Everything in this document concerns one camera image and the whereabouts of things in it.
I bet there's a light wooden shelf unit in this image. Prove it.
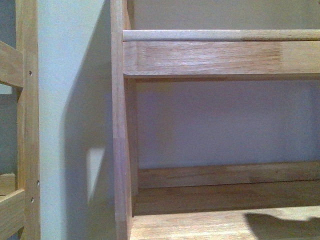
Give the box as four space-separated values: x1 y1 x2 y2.
110 0 320 240

